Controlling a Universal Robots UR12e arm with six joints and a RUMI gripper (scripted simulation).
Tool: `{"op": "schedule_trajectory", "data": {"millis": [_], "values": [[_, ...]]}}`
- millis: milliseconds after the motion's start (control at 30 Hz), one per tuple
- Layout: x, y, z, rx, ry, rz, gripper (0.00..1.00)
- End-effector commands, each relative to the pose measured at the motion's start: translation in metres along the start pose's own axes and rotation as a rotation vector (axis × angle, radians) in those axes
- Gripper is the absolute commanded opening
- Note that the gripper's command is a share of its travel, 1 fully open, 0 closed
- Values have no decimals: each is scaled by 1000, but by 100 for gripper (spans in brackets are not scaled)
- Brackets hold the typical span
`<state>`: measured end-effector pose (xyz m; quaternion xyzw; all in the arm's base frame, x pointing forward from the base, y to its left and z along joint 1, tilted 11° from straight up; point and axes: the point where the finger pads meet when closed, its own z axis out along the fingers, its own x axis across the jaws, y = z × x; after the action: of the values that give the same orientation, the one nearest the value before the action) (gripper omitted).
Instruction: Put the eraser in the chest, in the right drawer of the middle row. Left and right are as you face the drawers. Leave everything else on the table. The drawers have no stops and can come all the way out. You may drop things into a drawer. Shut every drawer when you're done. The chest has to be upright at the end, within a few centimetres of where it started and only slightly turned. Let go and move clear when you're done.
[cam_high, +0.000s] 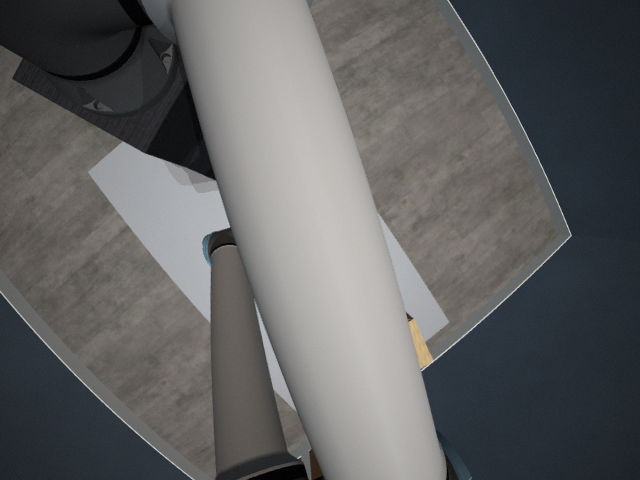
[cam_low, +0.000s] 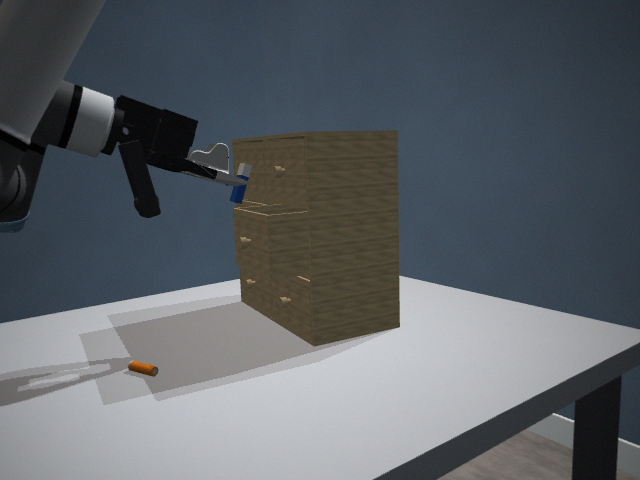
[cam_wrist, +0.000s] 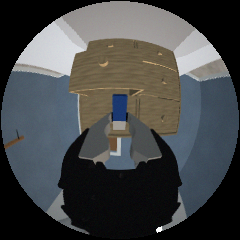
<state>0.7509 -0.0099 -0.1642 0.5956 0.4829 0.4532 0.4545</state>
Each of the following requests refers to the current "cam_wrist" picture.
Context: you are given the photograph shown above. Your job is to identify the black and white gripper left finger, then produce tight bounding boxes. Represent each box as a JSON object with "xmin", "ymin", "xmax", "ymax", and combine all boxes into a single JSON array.
[{"xmin": 58, "ymin": 112, "xmax": 113, "ymax": 189}]

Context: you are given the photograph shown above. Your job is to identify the brown wooden chest of drawers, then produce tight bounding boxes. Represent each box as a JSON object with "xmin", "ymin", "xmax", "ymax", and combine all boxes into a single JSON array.
[{"xmin": 79, "ymin": 39, "xmax": 181, "ymax": 138}]

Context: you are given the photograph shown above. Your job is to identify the brown wooden drawer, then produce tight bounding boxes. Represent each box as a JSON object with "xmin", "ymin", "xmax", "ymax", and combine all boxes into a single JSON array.
[
  {"xmin": 139, "ymin": 64, "xmax": 180, "ymax": 101},
  {"xmin": 89, "ymin": 39, "xmax": 134, "ymax": 50},
  {"xmin": 136, "ymin": 41, "xmax": 177, "ymax": 72},
  {"xmin": 138, "ymin": 99, "xmax": 180, "ymax": 133},
  {"xmin": 68, "ymin": 47, "xmax": 144, "ymax": 96},
  {"xmin": 82, "ymin": 97, "xmax": 136, "ymax": 134}
]

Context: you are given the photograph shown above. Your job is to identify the blue and white eraser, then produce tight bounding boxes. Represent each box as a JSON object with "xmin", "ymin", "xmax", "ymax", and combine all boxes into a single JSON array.
[{"xmin": 112, "ymin": 94, "xmax": 128, "ymax": 130}]

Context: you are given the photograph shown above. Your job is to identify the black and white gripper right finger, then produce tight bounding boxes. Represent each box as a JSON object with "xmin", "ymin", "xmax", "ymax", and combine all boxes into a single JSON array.
[{"xmin": 126, "ymin": 112, "xmax": 182, "ymax": 187}]

